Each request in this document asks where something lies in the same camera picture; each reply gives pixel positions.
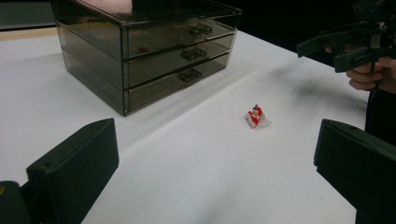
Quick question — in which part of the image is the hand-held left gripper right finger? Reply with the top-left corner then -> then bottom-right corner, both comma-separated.
313,119 -> 396,224

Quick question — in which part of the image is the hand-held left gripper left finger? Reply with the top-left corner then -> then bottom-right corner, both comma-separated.
26,118 -> 120,224

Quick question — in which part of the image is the tan wooden table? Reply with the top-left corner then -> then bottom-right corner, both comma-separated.
0,27 -> 59,42

